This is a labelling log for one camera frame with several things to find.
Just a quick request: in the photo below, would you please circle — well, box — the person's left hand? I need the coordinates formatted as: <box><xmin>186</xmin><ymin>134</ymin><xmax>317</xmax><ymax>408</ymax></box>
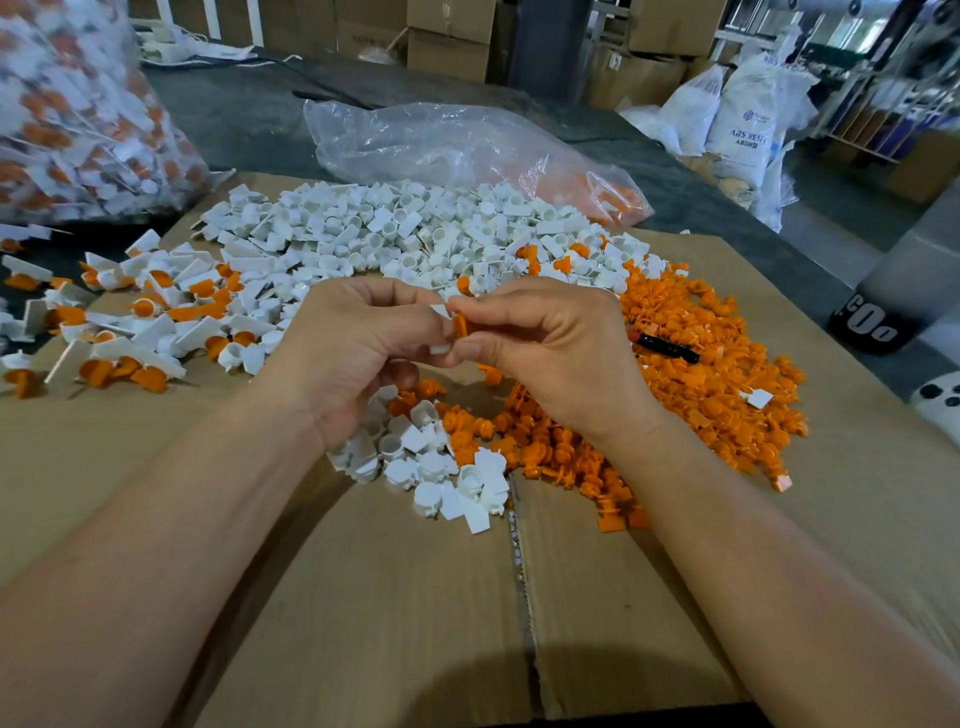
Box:
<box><xmin>255</xmin><ymin>276</ymin><xmax>457</xmax><ymax>452</ymax></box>

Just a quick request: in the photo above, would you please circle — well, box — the person's right hand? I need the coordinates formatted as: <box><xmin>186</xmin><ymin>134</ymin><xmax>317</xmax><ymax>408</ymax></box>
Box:
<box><xmin>447</xmin><ymin>278</ymin><xmax>669</xmax><ymax>452</ymax></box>

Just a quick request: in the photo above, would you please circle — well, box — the person's left forearm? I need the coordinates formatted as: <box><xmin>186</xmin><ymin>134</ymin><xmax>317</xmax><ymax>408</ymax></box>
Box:
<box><xmin>0</xmin><ymin>373</ymin><xmax>333</xmax><ymax>728</ymax></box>

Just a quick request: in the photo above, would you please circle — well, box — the person's right forearm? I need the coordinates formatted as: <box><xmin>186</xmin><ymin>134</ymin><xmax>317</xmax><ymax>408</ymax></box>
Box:
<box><xmin>598</xmin><ymin>411</ymin><xmax>960</xmax><ymax>728</ymax></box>

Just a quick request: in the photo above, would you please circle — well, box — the pile of white caps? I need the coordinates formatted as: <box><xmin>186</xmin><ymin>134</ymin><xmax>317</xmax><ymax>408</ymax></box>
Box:
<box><xmin>191</xmin><ymin>179</ymin><xmax>670</xmax><ymax>536</ymax></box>

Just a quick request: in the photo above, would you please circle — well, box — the empty clear plastic bag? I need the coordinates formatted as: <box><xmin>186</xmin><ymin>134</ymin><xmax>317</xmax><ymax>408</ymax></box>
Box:
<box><xmin>303</xmin><ymin>99</ymin><xmax>655</xmax><ymax>229</ymax></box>

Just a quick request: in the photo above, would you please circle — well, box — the black marker pen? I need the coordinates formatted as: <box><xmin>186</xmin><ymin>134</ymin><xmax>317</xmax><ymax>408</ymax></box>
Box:
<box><xmin>636</xmin><ymin>332</ymin><xmax>702</xmax><ymax>366</ymax></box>

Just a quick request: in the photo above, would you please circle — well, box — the pile of orange plugs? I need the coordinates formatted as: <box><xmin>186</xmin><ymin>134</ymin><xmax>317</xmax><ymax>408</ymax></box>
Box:
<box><xmin>388</xmin><ymin>243</ymin><xmax>812</xmax><ymax>534</ymax></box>

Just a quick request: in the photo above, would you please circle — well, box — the pile of assembled white-orange parts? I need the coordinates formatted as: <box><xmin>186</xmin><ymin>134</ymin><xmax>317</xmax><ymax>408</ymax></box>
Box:
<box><xmin>0</xmin><ymin>223</ymin><xmax>301</xmax><ymax>401</ymax></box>

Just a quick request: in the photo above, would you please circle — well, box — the brown cardboard box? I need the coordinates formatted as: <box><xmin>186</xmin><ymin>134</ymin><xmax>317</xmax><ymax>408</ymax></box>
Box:
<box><xmin>406</xmin><ymin>28</ymin><xmax>493</xmax><ymax>84</ymax></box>
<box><xmin>627</xmin><ymin>0</ymin><xmax>730</xmax><ymax>58</ymax></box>
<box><xmin>583</xmin><ymin>46</ymin><xmax>688</xmax><ymax>112</ymax></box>
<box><xmin>406</xmin><ymin>0</ymin><xmax>498</xmax><ymax>45</ymax></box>
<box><xmin>334</xmin><ymin>0</ymin><xmax>410</xmax><ymax>63</ymax></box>

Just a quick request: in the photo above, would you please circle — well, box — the brown cardboard sheet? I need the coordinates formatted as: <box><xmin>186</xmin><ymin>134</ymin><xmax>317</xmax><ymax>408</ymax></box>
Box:
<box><xmin>0</xmin><ymin>171</ymin><xmax>960</xmax><ymax>728</ymax></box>

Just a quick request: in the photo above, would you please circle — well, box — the dark grey pillar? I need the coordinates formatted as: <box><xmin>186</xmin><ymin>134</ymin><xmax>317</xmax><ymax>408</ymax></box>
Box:
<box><xmin>508</xmin><ymin>0</ymin><xmax>595</xmax><ymax>102</ymax></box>

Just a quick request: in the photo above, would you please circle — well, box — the small white sack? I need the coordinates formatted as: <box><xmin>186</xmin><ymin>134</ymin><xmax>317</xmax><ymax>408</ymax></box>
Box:
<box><xmin>658</xmin><ymin>64</ymin><xmax>727</xmax><ymax>157</ymax></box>

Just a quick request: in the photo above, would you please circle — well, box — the large white printed sack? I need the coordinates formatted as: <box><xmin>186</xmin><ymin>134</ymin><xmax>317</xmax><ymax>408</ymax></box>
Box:
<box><xmin>705</xmin><ymin>58</ymin><xmax>820</xmax><ymax>190</ymax></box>

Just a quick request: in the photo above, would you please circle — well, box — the clear bag of assembled parts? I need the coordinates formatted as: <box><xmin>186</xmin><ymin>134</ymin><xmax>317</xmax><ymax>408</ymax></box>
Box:
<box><xmin>0</xmin><ymin>0</ymin><xmax>235</xmax><ymax>226</ymax></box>

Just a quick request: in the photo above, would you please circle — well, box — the white object with black dots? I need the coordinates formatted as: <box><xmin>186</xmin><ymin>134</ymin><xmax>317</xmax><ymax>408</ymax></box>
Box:
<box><xmin>909</xmin><ymin>370</ymin><xmax>960</xmax><ymax>450</ymax></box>

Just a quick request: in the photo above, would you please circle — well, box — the white metal rack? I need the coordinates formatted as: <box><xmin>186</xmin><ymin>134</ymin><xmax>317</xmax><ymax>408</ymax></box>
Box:
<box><xmin>808</xmin><ymin>63</ymin><xmax>960</xmax><ymax>165</ymax></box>

